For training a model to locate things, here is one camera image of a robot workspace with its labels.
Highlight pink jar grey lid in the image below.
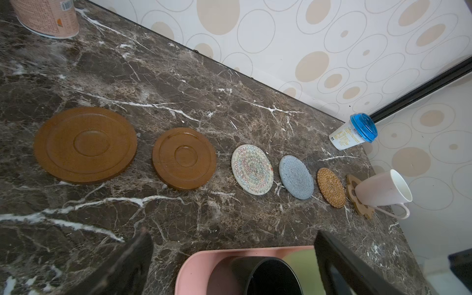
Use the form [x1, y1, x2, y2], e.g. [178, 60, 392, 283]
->
[10, 0, 80, 39]

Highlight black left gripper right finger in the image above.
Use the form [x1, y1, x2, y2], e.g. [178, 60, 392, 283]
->
[314, 231, 402, 295]

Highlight brown wooden coaster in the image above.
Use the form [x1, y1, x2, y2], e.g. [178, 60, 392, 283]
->
[33, 107, 138, 184]
[152, 127, 218, 191]

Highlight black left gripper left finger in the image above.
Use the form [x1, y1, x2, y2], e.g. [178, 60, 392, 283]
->
[66, 228, 154, 295]

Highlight black mug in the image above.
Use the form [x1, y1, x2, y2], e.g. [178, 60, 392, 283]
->
[206, 256, 303, 295]

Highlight blue woven coaster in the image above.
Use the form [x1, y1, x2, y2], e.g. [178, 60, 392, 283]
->
[279, 155, 315, 200]

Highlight cork paw coaster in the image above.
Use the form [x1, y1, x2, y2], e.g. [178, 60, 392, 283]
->
[346, 174, 375, 220]

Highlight white cup blue lid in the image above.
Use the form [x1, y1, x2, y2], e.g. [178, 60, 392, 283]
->
[329, 113, 378, 151]

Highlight multicolour woven coaster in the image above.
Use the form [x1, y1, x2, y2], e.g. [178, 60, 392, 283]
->
[231, 145, 274, 195]

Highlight brown wooden coaster front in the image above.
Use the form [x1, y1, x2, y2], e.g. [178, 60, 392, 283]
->
[152, 127, 218, 191]

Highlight pink plastic tray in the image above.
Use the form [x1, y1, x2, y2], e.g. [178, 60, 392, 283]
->
[174, 245, 314, 295]

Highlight rattan woven coaster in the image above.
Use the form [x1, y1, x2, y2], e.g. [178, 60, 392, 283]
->
[317, 168, 346, 208]

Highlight green mug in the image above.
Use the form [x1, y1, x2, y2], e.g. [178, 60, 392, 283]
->
[283, 249, 326, 295]

